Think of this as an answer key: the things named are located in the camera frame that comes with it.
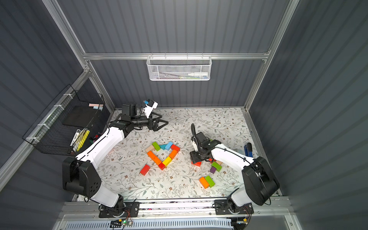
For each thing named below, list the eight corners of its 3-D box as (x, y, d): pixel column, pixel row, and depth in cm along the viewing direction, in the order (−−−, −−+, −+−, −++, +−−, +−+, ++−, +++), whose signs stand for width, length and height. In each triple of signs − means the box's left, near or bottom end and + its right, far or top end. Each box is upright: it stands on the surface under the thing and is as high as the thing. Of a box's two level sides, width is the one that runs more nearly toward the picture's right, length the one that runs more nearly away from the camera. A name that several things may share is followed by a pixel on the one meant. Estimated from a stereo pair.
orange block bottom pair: (205, 189, 82) (205, 188, 80) (198, 179, 85) (198, 178, 84) (209, 186, 83) (210, 185, 81) (203, 176, 86) (203, 175, 85)
